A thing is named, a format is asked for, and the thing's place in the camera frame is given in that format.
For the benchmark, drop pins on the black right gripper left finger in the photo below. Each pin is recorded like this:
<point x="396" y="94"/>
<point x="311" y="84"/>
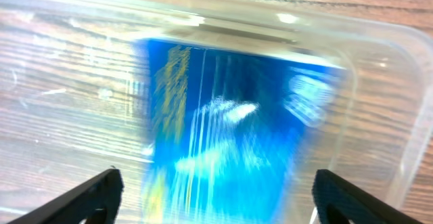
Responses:
<point x="95" y="201"/>

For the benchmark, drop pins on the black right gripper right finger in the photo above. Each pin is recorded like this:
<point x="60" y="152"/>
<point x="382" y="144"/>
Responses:
<point x="340" y="202"/>

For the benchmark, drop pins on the clear plastic container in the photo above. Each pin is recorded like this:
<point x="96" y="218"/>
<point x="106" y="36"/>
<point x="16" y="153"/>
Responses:
<point x="68" y="88"/>

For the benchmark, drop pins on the blue small box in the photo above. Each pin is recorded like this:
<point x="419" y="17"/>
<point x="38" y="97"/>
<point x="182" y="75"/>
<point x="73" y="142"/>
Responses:
<point x="225" y="129"/>

